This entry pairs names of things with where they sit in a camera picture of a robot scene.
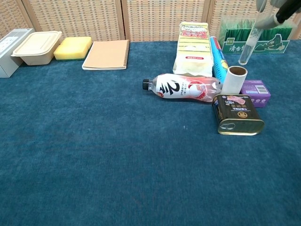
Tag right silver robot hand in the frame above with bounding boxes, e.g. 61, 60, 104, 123
255, 0, 301, 30

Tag clear test tube white cap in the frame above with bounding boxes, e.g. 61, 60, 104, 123
238, 4, 263, 66

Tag blue cylindrical tube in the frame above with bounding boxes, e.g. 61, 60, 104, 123
210, 36, 230, 82

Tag white paper roll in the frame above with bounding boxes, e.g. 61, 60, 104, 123
221, 65, 249, 95

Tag clear green tea box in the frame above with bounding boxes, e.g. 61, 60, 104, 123
218, 14, 298, 55

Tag small purple box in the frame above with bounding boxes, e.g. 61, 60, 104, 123
239, 80, 271, 108

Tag yellow snack package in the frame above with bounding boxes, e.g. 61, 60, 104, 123
172, 21, 214, 78

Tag black gold meat can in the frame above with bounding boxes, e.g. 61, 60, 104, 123
211, 94, 265, 137

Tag clear pink drink bottle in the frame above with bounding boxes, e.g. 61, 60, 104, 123
142, 73, 223, 105

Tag kraft spiral notebook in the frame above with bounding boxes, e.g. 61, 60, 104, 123
81, 39, 131, 71

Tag woven folding screen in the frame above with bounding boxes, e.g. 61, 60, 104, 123
0, 0, 301, 42

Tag yellow sponge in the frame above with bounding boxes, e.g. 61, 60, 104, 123
61, 36, 93, 51
53, 43, 88, 62

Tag blue table cloth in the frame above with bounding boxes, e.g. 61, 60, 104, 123
0, 40, 301, 226

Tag beige lidded food container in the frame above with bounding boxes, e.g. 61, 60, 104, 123
10, 31, 63, 66

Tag grey power strip box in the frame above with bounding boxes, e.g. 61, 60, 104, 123
0, 28, 35, 78

